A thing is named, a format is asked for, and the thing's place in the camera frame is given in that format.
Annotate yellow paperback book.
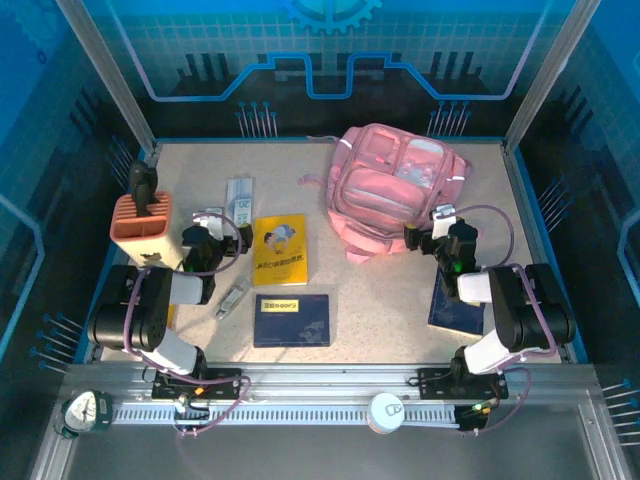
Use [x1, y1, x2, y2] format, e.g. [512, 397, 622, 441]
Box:
[252, 213, 309, 287]

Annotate clear ruler set package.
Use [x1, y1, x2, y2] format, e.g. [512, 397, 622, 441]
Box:
[225, 177, 255, 230]

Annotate pink school backpack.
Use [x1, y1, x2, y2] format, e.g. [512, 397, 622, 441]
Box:
[298, 123, 475, 266]

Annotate small clear stationery tool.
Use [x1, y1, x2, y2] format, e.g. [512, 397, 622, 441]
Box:
[214, 279, 252, 321]

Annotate dark blue patterned book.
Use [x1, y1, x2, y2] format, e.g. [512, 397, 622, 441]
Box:
[427, 264, 486, 337]

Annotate dark blue book yellow label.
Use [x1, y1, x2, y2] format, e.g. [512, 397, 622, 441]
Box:
[253, 293, 332, 349]

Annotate cream knife block orange top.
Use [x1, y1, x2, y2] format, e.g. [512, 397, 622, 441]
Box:
[108, 190, 190, 271]

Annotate aluminium base beam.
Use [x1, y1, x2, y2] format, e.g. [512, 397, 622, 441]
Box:
[62, 362, 599, 405]

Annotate white round can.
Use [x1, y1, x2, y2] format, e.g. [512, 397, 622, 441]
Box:
[365, 391, 406, 434]

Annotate green dial clock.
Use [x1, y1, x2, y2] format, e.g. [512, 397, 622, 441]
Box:
[52, 389, 115, 441]

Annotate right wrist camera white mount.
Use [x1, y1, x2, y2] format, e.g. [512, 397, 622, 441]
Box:
[430, 203, 459, 240]

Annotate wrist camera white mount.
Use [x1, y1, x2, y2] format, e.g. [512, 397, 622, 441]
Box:
[192, 207, 227, 242]
[430, 203, 459, 240]

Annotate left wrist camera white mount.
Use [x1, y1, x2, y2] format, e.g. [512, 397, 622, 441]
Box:
[192, 207, 227, 242]

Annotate black-handled knife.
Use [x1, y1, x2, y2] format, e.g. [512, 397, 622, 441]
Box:
[142, 167, 159, 211]
[128, 160, 151, 219]

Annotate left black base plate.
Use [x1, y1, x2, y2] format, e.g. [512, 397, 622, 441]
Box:
[151, 367, 245, 401]

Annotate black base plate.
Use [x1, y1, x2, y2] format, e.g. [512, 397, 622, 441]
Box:
[416, 367, 510, 401]
[151, 367, 245, 401]

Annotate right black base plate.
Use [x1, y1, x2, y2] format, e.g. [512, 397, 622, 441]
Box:
[416, 367, 510, 401]

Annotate white slotted cable duct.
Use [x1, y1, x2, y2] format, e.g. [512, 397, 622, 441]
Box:
[110, 402, 460, 427]

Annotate aluminium frame post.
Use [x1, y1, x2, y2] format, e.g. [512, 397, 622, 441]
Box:
[54, 0, 160, 156]
[502, 0, 604, 154]

